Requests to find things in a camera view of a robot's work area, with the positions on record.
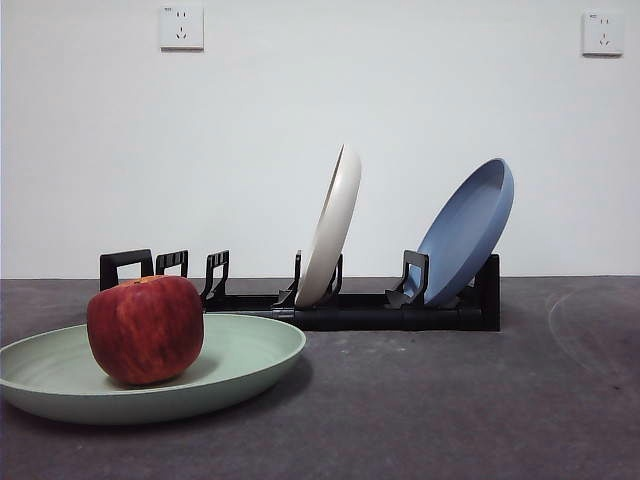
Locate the blue plate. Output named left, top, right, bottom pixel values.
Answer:
left=415, top=157, right=515, bottom=306

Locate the red apple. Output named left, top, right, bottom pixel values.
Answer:
left=87, top=274, right=205, bottom=386

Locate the green plate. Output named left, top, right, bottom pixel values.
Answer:
left=0, top=313, right=307, bottom=426

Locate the white wall socket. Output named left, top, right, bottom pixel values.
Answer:
left=581, top=11, right=626, bottom=58
left=159, top=4, right=205, bottom=51

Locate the black plate rack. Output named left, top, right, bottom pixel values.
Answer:
left=98, top=248, right=502, bottom=333

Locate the white plate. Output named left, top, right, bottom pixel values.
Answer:
left=294, top=143, right=363, bottom=307

